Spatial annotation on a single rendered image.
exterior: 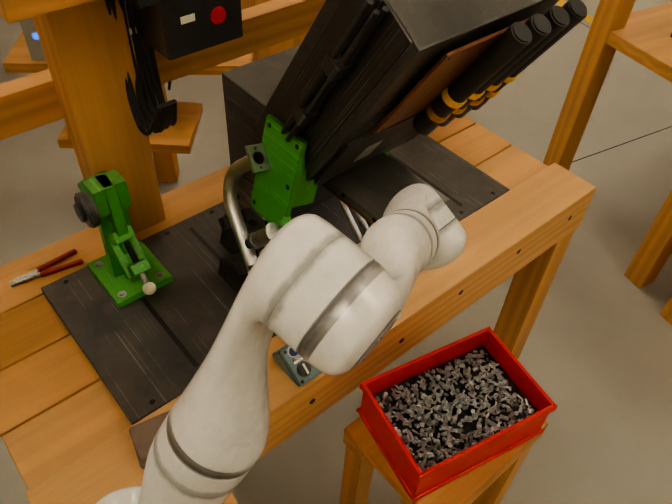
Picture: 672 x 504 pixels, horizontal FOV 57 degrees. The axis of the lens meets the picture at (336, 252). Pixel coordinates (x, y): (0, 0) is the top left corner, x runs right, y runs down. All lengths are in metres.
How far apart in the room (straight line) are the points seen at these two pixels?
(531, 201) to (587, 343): 1.06
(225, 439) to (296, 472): 1.61
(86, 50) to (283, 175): 0.43
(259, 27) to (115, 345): 0.82
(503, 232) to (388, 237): 1.03
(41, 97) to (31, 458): 0.70
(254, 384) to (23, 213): 2.67
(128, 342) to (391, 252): 0.87
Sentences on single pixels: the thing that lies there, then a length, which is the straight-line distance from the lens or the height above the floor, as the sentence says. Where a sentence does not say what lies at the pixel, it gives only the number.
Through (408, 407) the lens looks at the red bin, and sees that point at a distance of 1.27.
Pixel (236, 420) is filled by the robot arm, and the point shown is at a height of 1.48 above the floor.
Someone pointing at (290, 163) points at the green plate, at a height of 1.22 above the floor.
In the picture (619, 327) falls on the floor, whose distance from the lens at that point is 2.77.
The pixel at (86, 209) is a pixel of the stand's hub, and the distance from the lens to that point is 1.28.
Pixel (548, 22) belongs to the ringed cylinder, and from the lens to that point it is 1.07.
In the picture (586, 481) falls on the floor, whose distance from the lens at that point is 2.33.
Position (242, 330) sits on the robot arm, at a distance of 0.49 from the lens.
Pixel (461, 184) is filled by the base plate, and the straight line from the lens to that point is 1.72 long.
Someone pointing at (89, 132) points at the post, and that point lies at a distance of 1.39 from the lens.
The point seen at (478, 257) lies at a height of 0.90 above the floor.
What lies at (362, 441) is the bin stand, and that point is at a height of 0.80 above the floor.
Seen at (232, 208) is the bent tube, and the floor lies 1.06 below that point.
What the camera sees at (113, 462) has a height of 0.90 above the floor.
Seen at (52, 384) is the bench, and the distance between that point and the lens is 1.36.
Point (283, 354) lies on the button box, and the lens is 1.22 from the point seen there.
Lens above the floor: 1.96
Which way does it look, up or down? 46 degrees down
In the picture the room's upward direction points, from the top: 4 degrees clockwise
